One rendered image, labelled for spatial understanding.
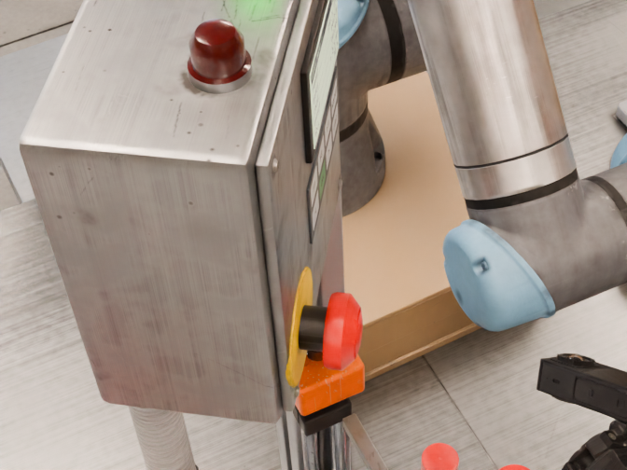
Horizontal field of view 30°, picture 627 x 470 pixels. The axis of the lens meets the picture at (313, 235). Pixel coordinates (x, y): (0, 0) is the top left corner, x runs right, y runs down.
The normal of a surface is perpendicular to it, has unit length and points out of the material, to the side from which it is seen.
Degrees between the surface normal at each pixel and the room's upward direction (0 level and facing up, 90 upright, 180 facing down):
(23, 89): 0
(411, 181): 0
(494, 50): 52
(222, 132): 0
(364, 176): 73
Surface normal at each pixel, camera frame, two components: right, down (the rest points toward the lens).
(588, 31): -0.04, -0.65
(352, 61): 0.49, 0.51
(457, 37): -0.47, 0.33
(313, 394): 0.43, 0.68
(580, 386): -0.80, -0.01
